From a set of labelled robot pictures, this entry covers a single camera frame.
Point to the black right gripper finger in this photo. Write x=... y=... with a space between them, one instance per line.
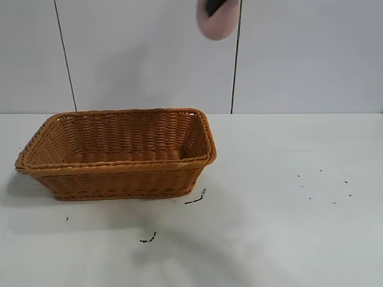
x=215 y=6

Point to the pink peach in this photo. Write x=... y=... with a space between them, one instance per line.
x=220 y=27

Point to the brown woven wicker basket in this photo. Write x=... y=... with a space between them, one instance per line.
x=116 y=155

